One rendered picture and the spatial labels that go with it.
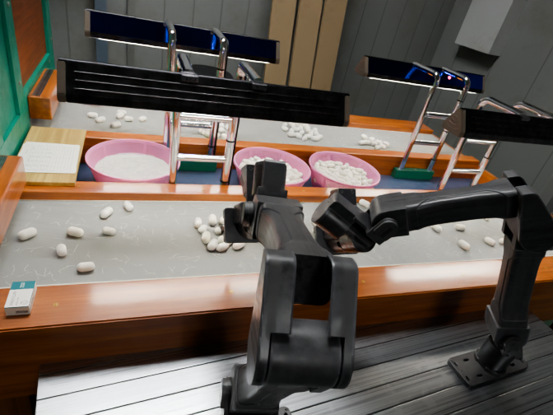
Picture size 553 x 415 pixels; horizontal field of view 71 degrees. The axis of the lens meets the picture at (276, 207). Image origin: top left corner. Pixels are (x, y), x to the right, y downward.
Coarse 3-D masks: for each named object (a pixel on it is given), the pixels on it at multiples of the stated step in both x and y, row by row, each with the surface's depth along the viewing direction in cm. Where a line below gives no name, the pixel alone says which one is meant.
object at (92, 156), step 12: (96, 144) 118; (108, 144) 121; (120, 144) 124; (132, 144) 126; (144, 144) 127; (156, 144) 127; (96, 156) 118; (156, 156) 128; (168, 156) 126; (96, 180) 111; (108, 180) 107; (120, 180) 105; (132, 180) 106; (144, 180) 107; (156, 180) 110
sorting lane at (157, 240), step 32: (32, 224) 87; (64, 224) 89; (96, 224) 92; (128, 224) 94; (160, 224) 97; (192, 224) 99; (448, 224) 128; (480, 224) 132; (0, 256) 78; (32, 256) 79; (64, 256) 81; (96, 256) 83; (128, 256) 85; (160, 256) 87; (192, 256) 89; (224, 256) 91; (256, 256) 94; (352, 256) 102; (384, 256) 105; (416, 256) 108; (448, 256) 111; (480, 256) 115; (0, 288) 71
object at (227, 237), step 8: (232, 208) 73; (224, 216) 73; (232, 216) 73; (224, 224) 73; (232, 224) 73; (240, 224) 70; (224, 232) 73; (232, 232) 73; (240, 232) 72; (248, 232) 68; (224, 240) 73; (232, 240) 73; (240, 240) 73; (248, 240) 74; (256, 240) 74
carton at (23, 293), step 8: (16, 288) 67; (24, 288) 67; (32, 288) 67; (8, 296) 65; (16, 296) 65; (24, 296) 66; (32, 296) 67; (8, 304) 64; (16, 304) 64; (24, 304) 64; (32, 304) 67; (8, 312) 64; (16, 312) 64; (24, 312) 65
